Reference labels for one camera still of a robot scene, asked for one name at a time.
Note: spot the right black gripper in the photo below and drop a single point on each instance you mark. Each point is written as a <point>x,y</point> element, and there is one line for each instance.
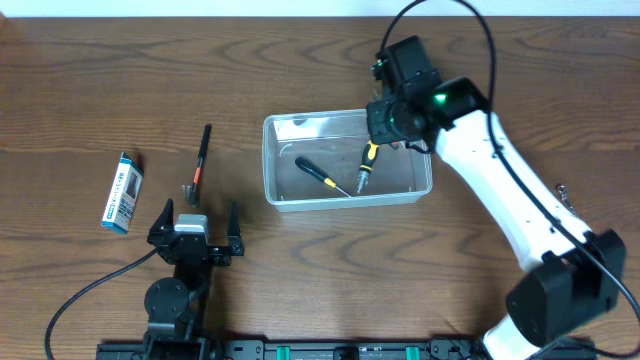
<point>377,132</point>

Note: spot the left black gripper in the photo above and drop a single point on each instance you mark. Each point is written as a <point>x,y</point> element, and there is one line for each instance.
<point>234,248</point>

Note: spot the black slim screwdriver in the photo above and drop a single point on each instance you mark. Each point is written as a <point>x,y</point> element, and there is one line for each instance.
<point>319,174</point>

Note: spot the silver combination wrench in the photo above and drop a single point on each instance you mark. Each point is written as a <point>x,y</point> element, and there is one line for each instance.
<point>562,191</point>

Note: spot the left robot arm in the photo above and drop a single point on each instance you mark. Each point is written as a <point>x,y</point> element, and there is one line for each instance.
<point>176,305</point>

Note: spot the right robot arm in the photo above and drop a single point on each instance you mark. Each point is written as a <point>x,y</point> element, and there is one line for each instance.
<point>570,272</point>

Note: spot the clear plastic container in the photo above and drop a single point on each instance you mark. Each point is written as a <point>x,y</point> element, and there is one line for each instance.
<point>335,140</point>

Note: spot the small black claw hammer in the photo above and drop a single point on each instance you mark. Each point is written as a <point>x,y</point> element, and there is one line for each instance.
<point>191,191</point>

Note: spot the white and blue box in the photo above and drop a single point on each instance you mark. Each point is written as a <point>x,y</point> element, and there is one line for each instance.
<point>123,195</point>

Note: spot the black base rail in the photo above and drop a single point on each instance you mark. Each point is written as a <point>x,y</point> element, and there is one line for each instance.
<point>435,349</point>

